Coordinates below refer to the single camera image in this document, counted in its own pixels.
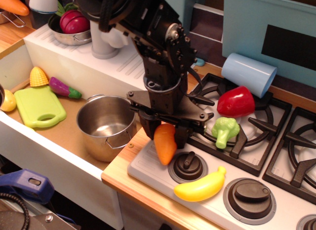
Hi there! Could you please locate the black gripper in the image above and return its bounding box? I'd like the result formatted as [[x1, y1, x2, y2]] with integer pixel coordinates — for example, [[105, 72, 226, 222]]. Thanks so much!
[[126, 77, 209, 149]]

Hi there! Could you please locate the orange toy carrot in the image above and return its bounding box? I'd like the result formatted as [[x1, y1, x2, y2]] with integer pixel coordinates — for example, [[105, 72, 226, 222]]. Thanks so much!
[[154, 123, 177, 165]]

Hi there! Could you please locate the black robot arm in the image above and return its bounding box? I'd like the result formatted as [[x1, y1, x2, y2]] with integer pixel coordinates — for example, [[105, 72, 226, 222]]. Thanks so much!
[[74, 0, 209, 149]]

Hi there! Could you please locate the steel pot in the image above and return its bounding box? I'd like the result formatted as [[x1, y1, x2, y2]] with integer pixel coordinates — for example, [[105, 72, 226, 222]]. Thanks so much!
[[77, 94, 137, 162]]

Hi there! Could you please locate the orange carrot top left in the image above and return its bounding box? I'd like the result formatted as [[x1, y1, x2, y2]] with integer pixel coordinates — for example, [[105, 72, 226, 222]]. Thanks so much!
[[0, 0, 29, 16]]

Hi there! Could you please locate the left black stove knob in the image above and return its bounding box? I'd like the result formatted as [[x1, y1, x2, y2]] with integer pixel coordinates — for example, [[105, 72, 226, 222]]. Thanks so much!
[[168, 151, 208, 184]]

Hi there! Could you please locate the black stove knob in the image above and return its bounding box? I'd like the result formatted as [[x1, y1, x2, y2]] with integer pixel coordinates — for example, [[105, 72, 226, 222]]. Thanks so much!
[[223, 178, 277, 226], [168, 151, 208, 184], [296, 214, 316, 230]]

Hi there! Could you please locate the green toy broccoli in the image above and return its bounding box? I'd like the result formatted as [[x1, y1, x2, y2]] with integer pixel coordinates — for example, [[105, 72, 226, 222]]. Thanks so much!
[[211, 117, 240, 149]]

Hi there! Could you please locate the yellow toy banana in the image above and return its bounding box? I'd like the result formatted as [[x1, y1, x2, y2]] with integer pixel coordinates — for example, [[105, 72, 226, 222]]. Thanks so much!
[[173, 166, 227, 202]]

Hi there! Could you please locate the red toy bell pepper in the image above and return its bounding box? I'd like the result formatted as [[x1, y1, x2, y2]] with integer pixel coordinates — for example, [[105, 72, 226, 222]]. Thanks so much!
[[217, 86, 255, 118]]

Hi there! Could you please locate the left black stove grate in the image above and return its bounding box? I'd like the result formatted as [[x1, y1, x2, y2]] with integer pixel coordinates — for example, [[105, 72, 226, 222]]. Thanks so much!
[[187, 74, 292, 176]]

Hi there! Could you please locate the black stove grate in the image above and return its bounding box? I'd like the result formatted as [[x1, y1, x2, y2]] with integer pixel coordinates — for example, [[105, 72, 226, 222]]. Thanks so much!
[[187, 74, 292, 176], [263, 107, 316, 204]]

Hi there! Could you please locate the grey stove top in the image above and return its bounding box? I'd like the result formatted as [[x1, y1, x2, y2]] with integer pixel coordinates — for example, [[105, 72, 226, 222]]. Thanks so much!
[[127, 86, 316, 230]]

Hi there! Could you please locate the light blue plastic cup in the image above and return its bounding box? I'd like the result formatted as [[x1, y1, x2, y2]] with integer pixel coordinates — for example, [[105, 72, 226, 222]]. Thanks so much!
[[221, 53, 277, 98]]

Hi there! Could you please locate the white toy sink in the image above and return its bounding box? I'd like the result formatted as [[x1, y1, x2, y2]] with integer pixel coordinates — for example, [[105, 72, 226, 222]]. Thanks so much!
[[0, 22, 184, 230]]

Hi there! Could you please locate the grey toy faucet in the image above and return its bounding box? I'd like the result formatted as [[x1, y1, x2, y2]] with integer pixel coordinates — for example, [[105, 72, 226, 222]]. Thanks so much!
[[90, 20, 131, 59]]

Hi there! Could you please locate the middle black stove knob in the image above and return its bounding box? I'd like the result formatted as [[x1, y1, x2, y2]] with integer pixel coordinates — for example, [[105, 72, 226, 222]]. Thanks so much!
[[223, 178, 277, 226]]

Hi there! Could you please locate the purple toy eggplant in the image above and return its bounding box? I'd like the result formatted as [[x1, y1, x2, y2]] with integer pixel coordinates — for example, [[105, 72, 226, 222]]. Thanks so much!
[[49, 77, 82, 99]]

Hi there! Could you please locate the green toy cutting board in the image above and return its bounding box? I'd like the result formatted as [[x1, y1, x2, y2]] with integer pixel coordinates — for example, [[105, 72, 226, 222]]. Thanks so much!
[[14, 85, 67, 128]]

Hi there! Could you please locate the right black stove grate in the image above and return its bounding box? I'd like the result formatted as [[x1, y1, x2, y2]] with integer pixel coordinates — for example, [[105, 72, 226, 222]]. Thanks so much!
[[263, 107, 316, 204]]

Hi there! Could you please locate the yellow toy corn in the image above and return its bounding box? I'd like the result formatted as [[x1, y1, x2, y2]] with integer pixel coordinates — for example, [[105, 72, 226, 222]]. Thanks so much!
[[30, 67, 49, 87]]

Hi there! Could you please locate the blue clamp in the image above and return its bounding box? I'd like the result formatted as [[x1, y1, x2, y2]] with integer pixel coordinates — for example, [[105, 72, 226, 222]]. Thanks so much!
[[0, 169, 55, 204]]

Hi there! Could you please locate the red toy radish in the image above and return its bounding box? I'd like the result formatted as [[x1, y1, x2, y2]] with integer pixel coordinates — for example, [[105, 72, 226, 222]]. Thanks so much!
[[59, 9, 90, 34]]

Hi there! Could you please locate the small steel bowl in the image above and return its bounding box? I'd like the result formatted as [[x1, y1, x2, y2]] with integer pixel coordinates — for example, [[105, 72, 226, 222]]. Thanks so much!
[[48, 15, 91, 46]]

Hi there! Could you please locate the yellow toy potato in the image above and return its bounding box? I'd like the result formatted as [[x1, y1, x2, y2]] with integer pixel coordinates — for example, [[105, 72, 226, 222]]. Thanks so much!
[[0, 89, 16, 112]]

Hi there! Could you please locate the right black stove knob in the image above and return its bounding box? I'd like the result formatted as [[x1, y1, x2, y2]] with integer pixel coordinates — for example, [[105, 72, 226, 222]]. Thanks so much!
[[296, 214, 316, 230]]

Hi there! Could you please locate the white cup top left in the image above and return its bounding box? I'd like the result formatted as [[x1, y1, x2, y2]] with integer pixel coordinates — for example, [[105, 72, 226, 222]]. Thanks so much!
[[29, 0, 58, 14]]

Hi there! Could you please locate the blue handled toy fork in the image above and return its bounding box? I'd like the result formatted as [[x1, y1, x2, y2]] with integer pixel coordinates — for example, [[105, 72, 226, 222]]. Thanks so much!
[[194, 58, 205, 67]]

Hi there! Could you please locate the black braided cable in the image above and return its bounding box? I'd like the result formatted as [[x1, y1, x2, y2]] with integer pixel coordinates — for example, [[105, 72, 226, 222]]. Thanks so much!
[[0, 192, 32, 230]]

